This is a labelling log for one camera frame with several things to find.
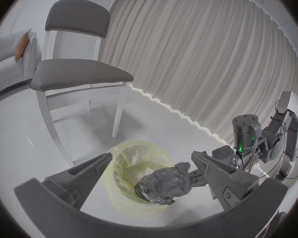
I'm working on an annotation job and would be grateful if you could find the orange cushion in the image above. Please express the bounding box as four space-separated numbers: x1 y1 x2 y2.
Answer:
14 32 30 61

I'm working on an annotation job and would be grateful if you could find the pale grey cushion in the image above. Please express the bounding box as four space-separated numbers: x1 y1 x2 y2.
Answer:
0 29 33 64
22 35 38 70

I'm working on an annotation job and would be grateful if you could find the white trash bin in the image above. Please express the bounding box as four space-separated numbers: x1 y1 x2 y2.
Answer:
103 140 175 216

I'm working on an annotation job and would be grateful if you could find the pale grey sofa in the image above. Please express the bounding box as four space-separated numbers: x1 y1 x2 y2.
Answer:
0 31 44 101

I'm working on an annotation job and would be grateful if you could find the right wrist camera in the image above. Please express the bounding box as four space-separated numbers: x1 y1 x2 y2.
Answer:
212 146 235 168

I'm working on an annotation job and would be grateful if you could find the black plastic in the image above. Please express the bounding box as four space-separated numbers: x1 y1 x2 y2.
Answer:
134 162 192 206

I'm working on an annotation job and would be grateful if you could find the white curtain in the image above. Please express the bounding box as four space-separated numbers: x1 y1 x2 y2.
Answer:
72 0 298 147

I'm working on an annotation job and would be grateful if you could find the yellow plastic bag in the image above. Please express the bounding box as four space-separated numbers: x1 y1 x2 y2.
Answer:
102 139 176 217

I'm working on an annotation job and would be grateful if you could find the grey padded white chair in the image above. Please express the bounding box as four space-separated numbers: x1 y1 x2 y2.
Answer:
30 0 134 167

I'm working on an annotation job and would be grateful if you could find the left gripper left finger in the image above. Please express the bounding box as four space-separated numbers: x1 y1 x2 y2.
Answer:
43 152 113 210

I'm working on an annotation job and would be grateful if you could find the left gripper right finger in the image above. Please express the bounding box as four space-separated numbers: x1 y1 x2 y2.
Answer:
191 151 260 208

